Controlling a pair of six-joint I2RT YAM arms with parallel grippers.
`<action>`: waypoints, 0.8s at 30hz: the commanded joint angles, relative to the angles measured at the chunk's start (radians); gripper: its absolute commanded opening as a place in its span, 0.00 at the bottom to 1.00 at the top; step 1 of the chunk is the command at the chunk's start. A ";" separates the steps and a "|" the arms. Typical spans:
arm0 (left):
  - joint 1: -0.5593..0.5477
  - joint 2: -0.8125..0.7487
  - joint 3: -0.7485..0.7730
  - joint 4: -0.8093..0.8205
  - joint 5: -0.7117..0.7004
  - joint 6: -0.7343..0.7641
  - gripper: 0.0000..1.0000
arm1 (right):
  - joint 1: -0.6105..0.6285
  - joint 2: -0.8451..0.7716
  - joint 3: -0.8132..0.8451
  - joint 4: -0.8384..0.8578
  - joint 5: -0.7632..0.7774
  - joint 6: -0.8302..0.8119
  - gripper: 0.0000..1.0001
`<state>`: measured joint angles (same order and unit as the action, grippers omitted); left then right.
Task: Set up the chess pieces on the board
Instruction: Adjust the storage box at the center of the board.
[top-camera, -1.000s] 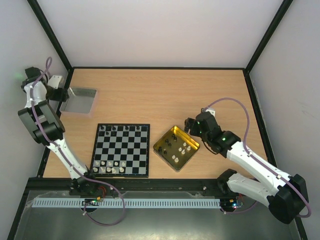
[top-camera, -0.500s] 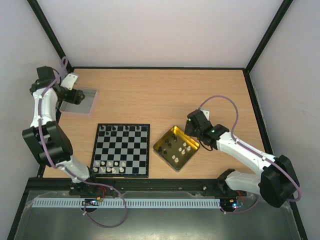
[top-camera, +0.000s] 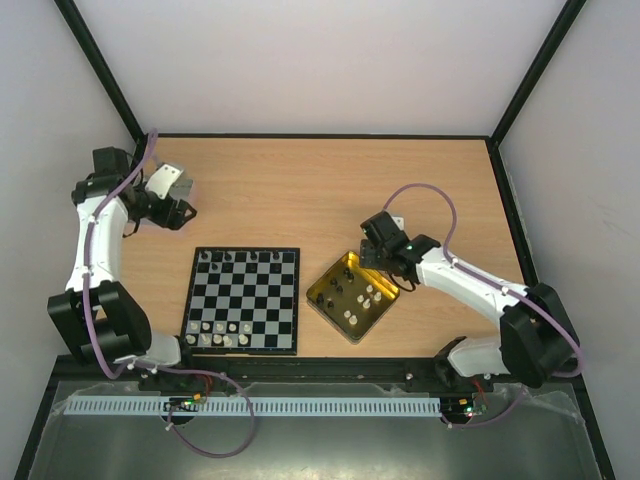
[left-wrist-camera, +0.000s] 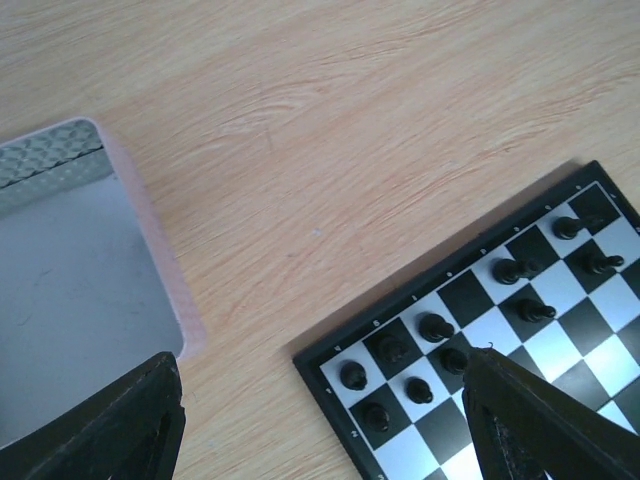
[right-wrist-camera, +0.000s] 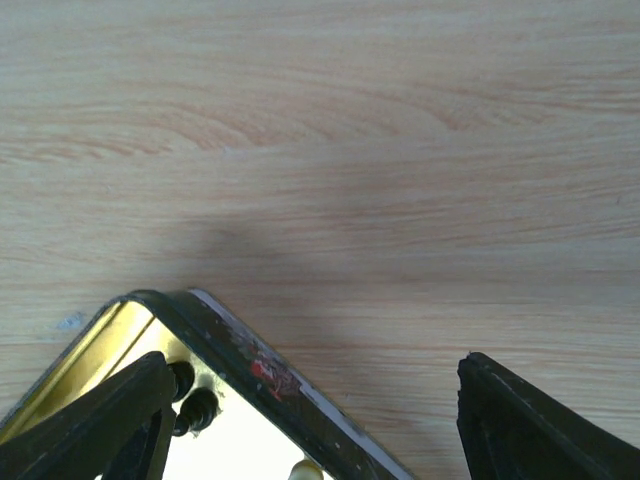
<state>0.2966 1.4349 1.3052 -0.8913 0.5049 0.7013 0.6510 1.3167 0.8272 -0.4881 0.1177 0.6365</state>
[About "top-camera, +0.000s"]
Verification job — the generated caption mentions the black enclosure frame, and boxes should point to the black enclosure frame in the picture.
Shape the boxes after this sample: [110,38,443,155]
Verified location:
[16,1,615,479]

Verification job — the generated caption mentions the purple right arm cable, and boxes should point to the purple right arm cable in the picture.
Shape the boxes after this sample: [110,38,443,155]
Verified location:
[382,183,585,431]

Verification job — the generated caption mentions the black silver chess board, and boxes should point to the black silver chess board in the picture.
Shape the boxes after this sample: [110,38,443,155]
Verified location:
[181,247,300,355]

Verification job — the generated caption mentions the gold metal tin box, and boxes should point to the gold metal tin box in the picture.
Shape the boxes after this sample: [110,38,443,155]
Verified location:
[306,251,400,344]

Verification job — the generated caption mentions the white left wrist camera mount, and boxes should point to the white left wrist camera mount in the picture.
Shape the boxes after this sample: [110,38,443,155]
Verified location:
[145,163,184,199]

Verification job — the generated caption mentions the silver metal tin lid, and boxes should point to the silver metal tin lid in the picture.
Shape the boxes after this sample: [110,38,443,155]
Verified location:
[168,172,196,201]

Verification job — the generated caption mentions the white slotted cable duct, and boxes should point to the white slotted cable duct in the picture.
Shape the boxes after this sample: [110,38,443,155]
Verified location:
[63,395,440,418]

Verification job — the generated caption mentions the controller circuit board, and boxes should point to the controller circuit board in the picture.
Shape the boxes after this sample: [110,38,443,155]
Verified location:
[162,394,208,413]
[440,397,487,424]

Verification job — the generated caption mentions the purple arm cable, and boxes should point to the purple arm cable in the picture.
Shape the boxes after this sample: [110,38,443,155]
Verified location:
[382,183,585,431]
[82,128,256,457]

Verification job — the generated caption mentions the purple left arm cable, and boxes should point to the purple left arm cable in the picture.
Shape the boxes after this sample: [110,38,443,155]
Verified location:
[82,128,256,457]

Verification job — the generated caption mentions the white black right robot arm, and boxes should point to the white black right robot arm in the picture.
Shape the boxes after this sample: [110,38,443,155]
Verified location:
[360,211,581,392]

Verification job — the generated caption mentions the left controller circuit board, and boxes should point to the left controller circuit board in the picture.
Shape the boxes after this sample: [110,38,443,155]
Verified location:
[162,394,208,413]

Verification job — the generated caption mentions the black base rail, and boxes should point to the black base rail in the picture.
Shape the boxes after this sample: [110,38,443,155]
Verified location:
[137,355,496,394]

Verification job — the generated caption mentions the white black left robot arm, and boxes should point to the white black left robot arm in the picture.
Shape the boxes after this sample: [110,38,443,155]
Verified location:
[47,147,197,379]

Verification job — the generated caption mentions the right controller circuit board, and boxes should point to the right controller circuit board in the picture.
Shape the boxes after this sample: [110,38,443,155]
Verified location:
[440,397,487,424]

